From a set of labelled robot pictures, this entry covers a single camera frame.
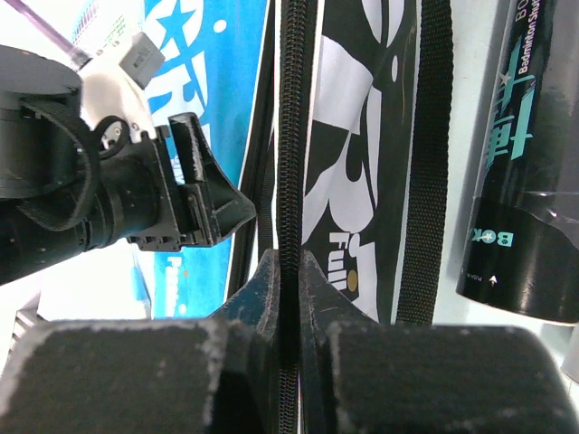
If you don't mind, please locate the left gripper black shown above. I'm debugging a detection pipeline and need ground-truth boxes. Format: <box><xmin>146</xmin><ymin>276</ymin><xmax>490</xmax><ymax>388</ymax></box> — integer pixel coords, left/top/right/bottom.
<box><xmin>1</xmin><ymin>112</ymin><xmax>256</xmax><ymax>284</ymax></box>

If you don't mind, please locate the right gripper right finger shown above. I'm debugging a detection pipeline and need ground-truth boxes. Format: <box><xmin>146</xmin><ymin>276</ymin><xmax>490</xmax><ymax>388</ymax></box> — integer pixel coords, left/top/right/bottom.
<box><xmin>299</xmin><ymin>251</ymin><xmax>574</xmax><ymax>433</ymax></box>

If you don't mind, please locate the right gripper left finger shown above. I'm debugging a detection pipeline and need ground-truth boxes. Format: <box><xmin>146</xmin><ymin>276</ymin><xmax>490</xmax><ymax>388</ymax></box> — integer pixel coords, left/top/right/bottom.
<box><xmin>1</xmin><ymin>250</ymin><xmax>281</xmax><ymax>433</ymax></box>

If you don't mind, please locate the blue racket bag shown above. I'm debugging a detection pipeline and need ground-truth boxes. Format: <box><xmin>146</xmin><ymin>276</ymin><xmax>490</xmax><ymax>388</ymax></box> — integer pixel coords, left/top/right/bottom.
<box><xmin>67</xmin><ymin>0</ymin><xmax>272</xmax><ymax>322</ymax></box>

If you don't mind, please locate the black racket bag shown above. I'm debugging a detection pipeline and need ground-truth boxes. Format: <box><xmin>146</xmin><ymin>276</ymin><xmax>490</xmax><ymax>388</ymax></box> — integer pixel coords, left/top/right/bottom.
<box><xmin>225</xmin><ymin>0</ymin><xmax>456</xmax><ymax>434</ymax></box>

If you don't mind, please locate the black shuttlecock tube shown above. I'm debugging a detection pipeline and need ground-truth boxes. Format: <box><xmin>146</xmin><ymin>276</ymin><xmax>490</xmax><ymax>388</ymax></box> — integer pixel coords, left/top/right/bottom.
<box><xmin>457</xmin><ymin>1</ymin><xmax>578</xmax><ymax>325</ymax></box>

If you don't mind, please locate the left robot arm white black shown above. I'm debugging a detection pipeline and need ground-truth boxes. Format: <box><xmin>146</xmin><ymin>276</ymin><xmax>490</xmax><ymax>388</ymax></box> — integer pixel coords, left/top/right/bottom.
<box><xmin>1</xmin><ymin>46</ymin><xmax>256</xmax><ymax>284</ymax></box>

